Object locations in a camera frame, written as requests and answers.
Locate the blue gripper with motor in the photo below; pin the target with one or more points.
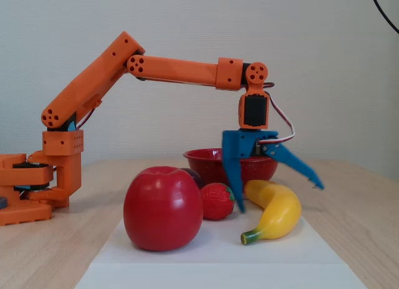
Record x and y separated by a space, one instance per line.
241 144

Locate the yellow toy banana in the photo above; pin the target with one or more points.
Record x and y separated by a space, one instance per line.
280 214

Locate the orange robot base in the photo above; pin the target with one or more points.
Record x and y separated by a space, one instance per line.
18 173

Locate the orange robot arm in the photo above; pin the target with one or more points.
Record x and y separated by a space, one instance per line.
174 69

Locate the red speckled bowl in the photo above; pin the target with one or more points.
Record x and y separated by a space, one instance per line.
205 167

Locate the red toy strawberry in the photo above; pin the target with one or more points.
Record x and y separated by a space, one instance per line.
216 201

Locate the dark purple plum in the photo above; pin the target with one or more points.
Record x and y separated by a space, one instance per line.
194 178

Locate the white paper sheet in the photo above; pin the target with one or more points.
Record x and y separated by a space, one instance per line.
218 245
218 276

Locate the red apple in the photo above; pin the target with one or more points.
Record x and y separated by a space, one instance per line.
162 208

